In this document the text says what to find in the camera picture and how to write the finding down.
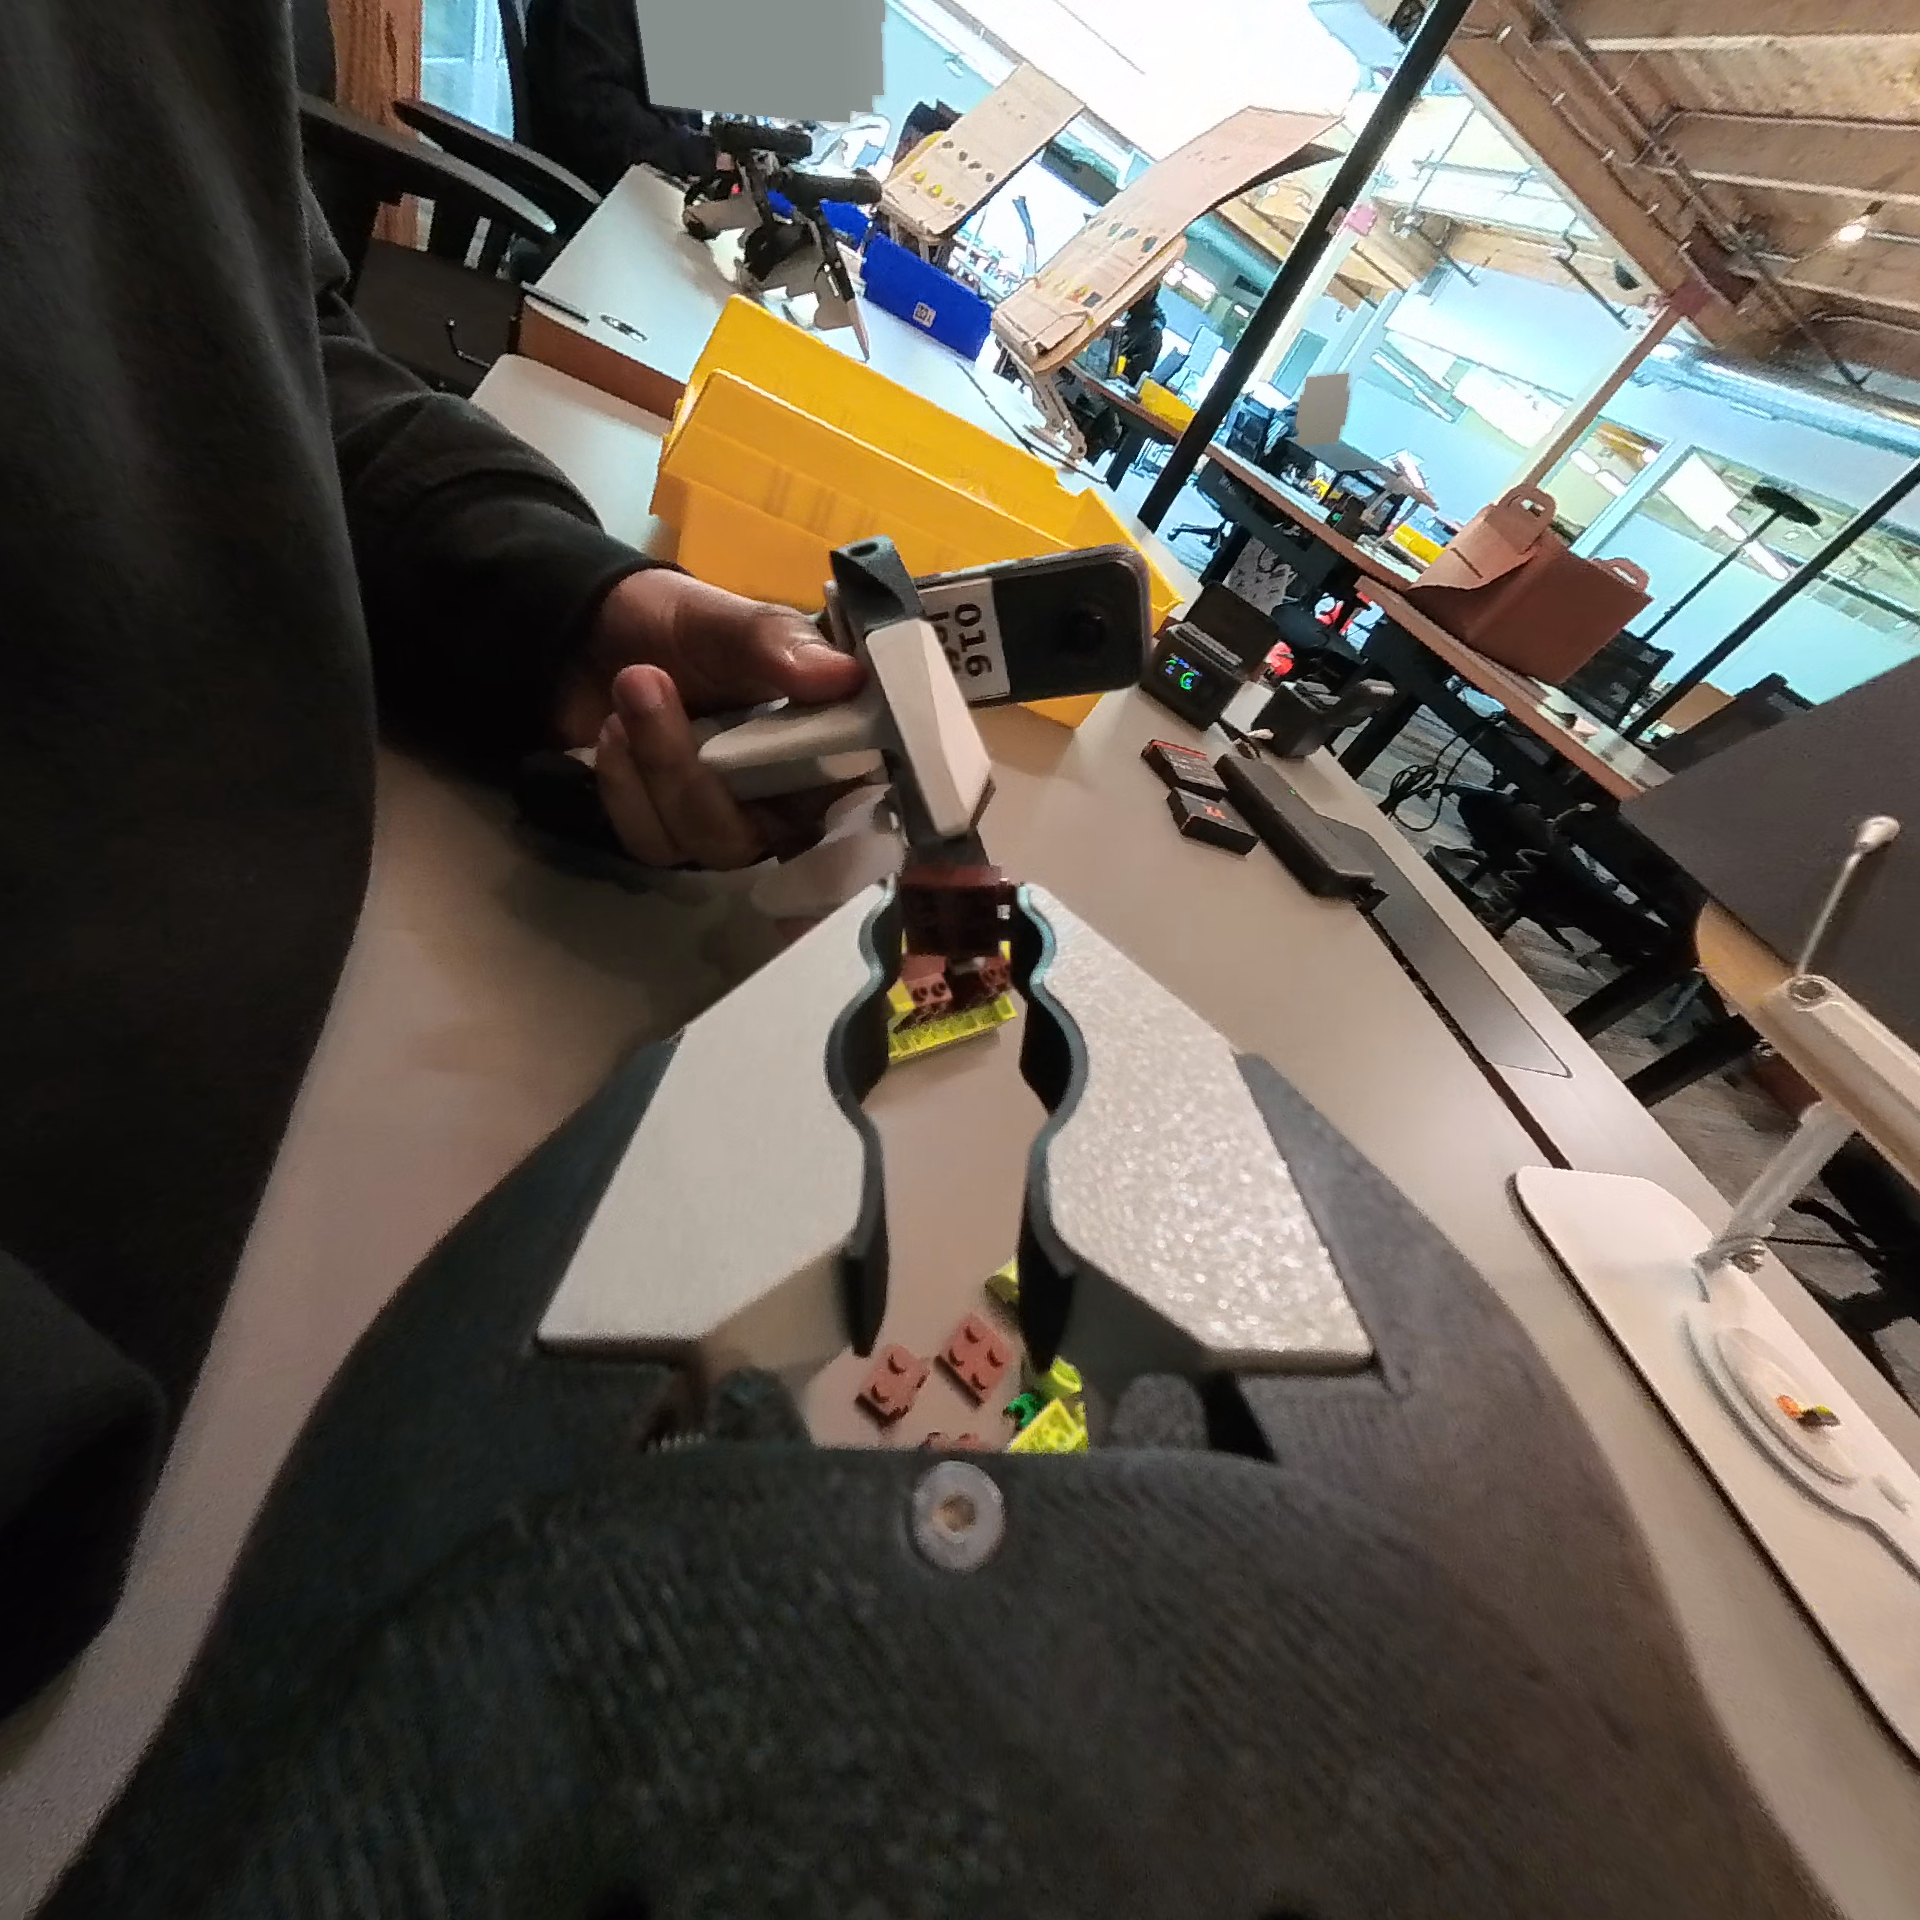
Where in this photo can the dark panel with wooden edge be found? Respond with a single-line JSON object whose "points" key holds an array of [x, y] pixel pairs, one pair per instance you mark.
{"points": [[1786, 840]]}

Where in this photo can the blue storage bin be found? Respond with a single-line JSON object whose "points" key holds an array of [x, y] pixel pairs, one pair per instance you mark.
{"points": [[922, 294]]}

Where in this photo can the brown paper bag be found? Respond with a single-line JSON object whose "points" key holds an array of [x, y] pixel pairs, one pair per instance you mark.
{"points": [[1530, 599]]}

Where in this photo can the person's black clothing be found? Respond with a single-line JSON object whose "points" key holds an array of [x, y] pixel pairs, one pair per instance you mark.
{"points": [[149, 750]]}

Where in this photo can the black and white device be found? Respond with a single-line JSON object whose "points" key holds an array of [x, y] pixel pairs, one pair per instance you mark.
{"points": [[779, 211]]}

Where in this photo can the black power adapter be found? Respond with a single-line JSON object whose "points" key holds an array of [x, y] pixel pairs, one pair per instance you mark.
{"points": [[1320, 715]]}

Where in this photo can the wooden desk with black legs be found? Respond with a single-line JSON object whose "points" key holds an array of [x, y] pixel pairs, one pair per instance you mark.
{"points": [[1350, 556]]}

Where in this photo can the black pillar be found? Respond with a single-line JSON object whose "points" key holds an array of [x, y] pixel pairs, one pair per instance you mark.
{"points": [[1290, 270]]}

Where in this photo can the black office chair base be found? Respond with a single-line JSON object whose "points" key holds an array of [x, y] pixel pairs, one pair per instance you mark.
{"points": [[1559, 870]]}

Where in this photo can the cardboard panel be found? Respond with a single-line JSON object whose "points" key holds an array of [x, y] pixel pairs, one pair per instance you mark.
{"points": [[1154, 224], [974, 150]]}

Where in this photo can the small brown square plate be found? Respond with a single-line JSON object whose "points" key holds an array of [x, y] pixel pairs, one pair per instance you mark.
{"points": [[893, 1383], [974, 1358]]}

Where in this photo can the white adjustable stand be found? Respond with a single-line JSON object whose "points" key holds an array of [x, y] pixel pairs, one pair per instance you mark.
{"points": [[1650, 1305]]}

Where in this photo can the yellow box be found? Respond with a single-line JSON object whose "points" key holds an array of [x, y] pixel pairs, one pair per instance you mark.
{"points": [[839, 451]]}

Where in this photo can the black battery pack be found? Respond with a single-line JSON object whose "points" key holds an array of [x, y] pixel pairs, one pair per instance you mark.
{"points": [[1184, 763], [1211, 822]]}

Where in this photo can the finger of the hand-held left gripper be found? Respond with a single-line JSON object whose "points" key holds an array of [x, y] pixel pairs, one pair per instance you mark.
{"points": [[938, 721]]}

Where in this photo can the pile of small toy bricks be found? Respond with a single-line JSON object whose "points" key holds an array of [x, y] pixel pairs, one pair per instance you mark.
{"points": [[1049, 1424]]}

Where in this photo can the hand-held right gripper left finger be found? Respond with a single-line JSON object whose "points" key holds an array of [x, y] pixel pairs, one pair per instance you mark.
{"points": [[704, 1201]]}

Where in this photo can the small brown toy brick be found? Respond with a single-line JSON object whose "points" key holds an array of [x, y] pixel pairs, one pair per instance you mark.
{"points": [[953, 931]]}

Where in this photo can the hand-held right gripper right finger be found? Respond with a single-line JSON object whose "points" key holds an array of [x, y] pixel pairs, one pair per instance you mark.
{"points": [[1201, 1201]]}

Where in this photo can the brown wooden board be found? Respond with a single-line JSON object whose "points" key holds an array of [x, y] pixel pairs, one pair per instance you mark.
{"points": [[375, 105]]}

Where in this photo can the black charger with display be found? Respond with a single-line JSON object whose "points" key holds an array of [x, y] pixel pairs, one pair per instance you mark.
{"points": [[1193, 669]]}

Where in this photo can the person's left forearm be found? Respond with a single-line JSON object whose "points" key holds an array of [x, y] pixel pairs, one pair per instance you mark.
{"points": [[480, 569]]}

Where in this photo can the long black case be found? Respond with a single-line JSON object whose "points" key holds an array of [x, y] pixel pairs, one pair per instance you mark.
{"points": [[1299, 825]]}

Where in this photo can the person's left hand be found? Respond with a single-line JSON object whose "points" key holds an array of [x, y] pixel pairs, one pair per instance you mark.
{"points": [[704, 646]]}

